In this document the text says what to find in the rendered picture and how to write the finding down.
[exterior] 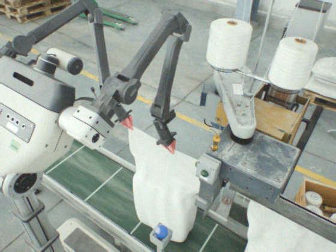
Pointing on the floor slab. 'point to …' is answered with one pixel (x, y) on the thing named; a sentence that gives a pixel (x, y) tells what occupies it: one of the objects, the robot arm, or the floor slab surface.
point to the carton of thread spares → (326, 192)
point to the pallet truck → (114, 17)
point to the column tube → (300, 23)
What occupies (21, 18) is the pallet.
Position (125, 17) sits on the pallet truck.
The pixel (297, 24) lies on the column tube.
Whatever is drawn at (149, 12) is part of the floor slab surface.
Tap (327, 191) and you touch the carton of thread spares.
